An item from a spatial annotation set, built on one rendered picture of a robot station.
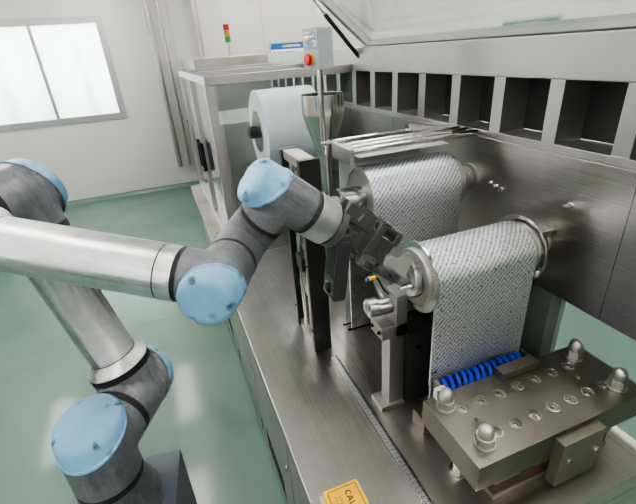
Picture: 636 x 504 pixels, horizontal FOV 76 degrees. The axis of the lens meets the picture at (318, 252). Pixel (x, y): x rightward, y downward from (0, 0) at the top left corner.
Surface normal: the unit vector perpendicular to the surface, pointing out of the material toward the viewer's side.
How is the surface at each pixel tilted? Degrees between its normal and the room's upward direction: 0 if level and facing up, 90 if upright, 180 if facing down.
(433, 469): 0
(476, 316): 90
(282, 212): 104
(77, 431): 7
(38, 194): 76
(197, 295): 90
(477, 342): 90
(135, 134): 90
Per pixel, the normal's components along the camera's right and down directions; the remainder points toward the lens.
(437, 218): 0.36, 0.42
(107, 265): -0.03, 0.04
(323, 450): -0.07, -0.89
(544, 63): -0.93, 0.22
